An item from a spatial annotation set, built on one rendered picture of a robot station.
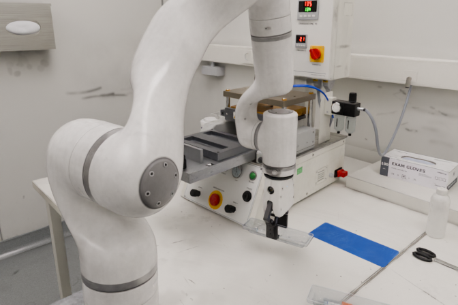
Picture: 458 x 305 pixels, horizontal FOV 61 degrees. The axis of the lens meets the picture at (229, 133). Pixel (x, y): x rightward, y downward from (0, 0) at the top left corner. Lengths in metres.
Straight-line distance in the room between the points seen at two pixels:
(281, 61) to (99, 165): 0.47
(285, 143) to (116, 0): 1.97
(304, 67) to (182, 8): 0.86
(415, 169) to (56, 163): 1.20
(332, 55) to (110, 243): 0.99
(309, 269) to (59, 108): 1.93
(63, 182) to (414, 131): 1.38
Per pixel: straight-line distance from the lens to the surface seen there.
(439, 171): 1.48
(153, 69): 0.59
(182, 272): 1.04
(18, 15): 2.37
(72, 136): 0.61
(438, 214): 1.26
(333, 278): 1.04
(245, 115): 0.96
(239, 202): 1.22
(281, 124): 0.92
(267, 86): 0.88
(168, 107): 0.57
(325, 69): 1.38
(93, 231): 0.64
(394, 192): 1.44
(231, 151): 1.13
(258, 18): 0.84
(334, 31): 1.37
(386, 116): 1.75
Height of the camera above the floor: 1.36
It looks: 16 degrees down
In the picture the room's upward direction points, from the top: straight up
